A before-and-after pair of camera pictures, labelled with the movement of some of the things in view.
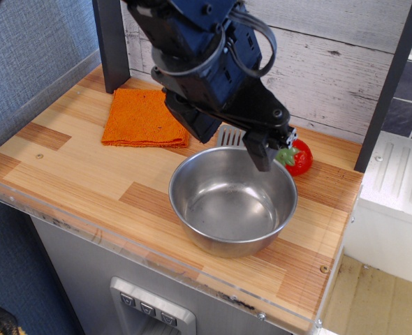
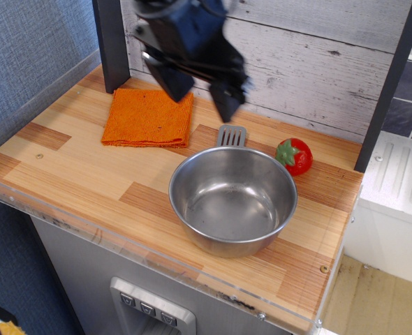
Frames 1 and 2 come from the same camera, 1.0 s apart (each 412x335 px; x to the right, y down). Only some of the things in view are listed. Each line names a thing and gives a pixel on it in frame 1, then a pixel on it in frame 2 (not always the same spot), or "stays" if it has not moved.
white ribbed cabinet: (390, 229) stays
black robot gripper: (258, 107) → (197, 41)
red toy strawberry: (299, 163) stays
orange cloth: (143, 118) stays
